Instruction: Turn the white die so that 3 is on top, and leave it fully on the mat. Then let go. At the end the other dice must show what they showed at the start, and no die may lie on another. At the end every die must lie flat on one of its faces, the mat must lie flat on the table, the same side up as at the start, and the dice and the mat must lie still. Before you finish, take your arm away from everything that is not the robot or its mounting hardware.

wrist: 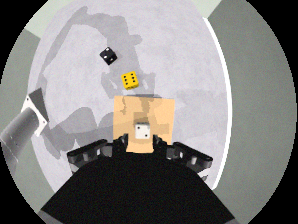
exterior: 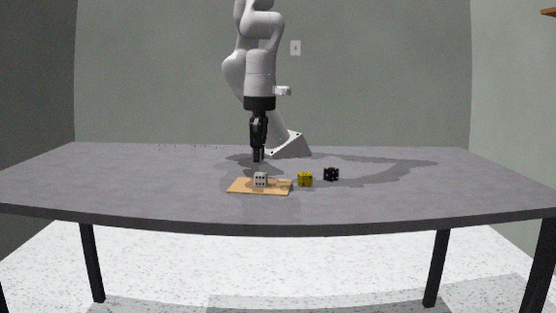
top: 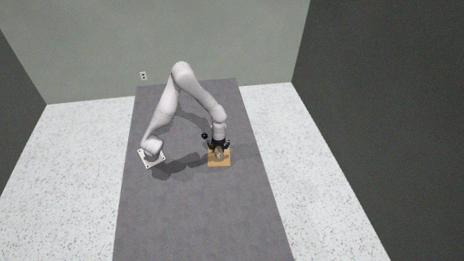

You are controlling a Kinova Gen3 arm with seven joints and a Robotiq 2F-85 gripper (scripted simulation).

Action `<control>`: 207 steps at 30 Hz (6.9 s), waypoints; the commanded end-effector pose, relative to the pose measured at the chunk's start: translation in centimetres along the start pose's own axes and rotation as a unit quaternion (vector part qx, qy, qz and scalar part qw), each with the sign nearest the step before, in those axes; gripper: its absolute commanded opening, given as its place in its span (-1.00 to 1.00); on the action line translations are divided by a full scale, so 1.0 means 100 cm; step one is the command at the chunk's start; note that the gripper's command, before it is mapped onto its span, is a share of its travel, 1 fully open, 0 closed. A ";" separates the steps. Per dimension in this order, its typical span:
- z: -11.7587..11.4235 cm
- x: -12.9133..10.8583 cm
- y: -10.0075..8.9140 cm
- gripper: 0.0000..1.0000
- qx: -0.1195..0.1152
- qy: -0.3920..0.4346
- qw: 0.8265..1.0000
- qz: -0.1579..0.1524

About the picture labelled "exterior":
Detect black die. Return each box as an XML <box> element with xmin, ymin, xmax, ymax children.
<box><xmin>324</xmin><ymin>167</ymin><xmax>339</xmax><ymax>182</ymax></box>

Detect yellow die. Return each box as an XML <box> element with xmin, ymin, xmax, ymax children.
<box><xmin>297</xmin><ymin>172</ymin><xmax>313</xmax><ymax>187</ymax></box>

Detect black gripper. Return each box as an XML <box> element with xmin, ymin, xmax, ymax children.
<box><xmin>243</xmin><ymin>95</ymin><xmax>276</xmax><ymax>164</ymax></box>

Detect tan flat mat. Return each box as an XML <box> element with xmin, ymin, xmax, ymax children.
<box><xmin>226</xmin><ymin>177</ymin><xmax>293</xmax><ymax>196</ymax></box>

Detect white die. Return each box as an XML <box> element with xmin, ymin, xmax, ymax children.
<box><xmin>254</xmin><ymin>172</ymin><xmax>267</xmax><ymax>187</ymax></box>

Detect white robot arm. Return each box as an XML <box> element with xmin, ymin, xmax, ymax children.
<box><xmin>222</xmin><ymin>0</ymin><xmax>291</xmax><ymax>149</ymax></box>

